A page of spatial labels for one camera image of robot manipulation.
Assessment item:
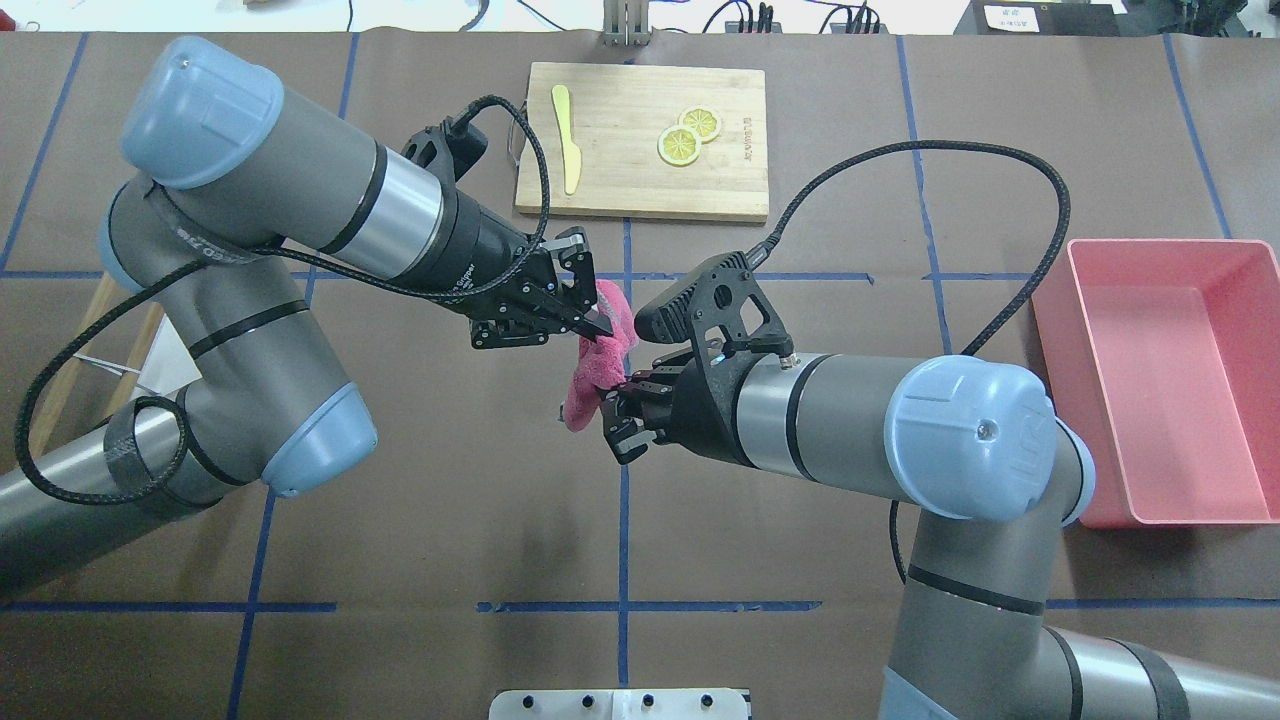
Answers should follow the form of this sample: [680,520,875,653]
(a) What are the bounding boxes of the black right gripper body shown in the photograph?
[655,355,762,466]

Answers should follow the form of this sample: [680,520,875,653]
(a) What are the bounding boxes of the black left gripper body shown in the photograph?
[415,190,529,293]

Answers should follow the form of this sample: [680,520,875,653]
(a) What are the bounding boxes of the pink microfiber cloth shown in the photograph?
[562,281,639,432]

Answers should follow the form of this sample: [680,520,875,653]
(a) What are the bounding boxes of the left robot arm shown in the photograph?
[1,36,620,600]

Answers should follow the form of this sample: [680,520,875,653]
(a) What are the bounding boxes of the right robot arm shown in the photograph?
[596,348,1277,719]

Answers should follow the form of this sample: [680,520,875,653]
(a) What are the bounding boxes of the yellow plastic knife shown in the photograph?
[550,85,582,196]

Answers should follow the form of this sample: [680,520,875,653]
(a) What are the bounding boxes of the bamboo cutting board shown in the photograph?
[526,61,771,224]

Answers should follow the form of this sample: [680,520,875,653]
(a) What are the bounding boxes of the lemon slice near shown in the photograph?
[655,124,703,167]

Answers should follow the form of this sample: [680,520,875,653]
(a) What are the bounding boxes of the lemon slice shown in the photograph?
[677,105,724,143]
[655,124,703,167]

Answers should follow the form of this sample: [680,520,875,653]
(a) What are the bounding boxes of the lemon slice far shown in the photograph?
[677,105,724,143]

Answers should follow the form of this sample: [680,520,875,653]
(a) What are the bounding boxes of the white towel rack base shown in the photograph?
[74,319,202,396]

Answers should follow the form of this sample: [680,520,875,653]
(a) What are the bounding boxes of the wooden rack rod one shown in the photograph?
[28,273,120,457]

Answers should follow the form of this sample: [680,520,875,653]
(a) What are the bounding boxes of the pink plastic bin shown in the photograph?
[1032,240,1279,529]

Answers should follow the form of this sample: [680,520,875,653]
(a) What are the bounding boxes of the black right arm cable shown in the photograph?
[745,140,1073,585]

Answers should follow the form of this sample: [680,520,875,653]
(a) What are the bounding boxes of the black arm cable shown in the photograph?
[745,140,1073,585]
[14,94,553,506]

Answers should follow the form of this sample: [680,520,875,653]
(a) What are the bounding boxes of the aluminium frame post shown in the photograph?
[602,0,652,47]

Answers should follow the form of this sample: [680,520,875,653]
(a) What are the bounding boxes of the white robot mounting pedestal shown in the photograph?
[488,687,754,719]

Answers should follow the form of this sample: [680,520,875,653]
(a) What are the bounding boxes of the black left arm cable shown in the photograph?
[14,94,553,506]

